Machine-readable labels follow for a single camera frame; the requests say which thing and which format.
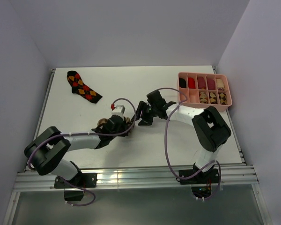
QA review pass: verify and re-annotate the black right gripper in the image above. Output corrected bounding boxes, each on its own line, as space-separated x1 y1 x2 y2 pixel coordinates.
131 100 158 126

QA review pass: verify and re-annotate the beige orange brown argyle sock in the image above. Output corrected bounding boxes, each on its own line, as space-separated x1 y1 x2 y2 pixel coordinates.
199 91 208 104

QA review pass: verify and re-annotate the black red yellow argyle sock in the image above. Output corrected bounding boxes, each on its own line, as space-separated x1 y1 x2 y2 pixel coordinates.
67 70 103 104

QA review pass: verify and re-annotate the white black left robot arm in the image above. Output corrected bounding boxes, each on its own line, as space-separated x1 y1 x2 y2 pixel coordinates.
24 115 134 187

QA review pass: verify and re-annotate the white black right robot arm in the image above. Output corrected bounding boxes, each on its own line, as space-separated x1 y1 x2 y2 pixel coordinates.
132 90 231 183

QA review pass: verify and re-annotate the black rolled sock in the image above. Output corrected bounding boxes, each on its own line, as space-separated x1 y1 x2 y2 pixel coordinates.
178 78 187 89

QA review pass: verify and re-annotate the red rolled sock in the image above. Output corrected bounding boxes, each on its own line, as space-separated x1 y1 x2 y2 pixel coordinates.
188 77 196 89

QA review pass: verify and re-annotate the pink divided organizer tray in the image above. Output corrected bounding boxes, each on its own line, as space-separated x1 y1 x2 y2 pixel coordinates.
177 72 232 112

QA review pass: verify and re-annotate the dark pink rolled sock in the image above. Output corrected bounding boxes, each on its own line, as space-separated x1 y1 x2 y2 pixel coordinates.
197 77 206 90

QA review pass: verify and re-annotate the brown yellow argyle rolled sock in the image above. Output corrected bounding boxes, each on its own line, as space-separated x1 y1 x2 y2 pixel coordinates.
209 92 218 105

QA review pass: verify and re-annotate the magenta rolled sock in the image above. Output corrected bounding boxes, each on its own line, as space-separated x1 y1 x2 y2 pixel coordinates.
207 78 216 90

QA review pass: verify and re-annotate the brown cream argyle rolled sock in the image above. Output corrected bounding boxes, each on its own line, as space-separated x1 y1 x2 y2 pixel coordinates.
219 92 228 105

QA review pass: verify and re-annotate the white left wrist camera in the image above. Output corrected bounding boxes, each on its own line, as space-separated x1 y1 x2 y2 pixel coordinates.
111 105 125 118

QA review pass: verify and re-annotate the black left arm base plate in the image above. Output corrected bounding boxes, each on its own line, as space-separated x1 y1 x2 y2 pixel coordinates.
54 172 97 189

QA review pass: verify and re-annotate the aluminium table edge rail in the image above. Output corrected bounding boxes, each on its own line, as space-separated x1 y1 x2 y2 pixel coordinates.
32 69 56 140

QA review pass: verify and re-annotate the black box under rail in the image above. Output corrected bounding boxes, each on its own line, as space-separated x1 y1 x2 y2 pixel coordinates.
64 190 84 202

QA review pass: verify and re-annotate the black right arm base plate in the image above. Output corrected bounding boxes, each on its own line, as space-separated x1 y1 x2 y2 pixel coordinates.
177 168 221 186

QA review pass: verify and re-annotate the aluminium front mounting rail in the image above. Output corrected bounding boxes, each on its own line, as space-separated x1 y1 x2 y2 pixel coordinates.
12 165 259 192

